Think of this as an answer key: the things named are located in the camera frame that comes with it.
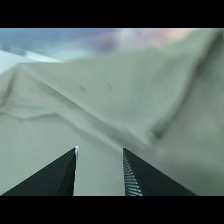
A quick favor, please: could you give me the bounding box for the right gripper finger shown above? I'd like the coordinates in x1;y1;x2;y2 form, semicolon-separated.
1;146;79;197

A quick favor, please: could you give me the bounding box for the beige garment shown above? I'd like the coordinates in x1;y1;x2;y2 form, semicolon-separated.
0;29;224;197

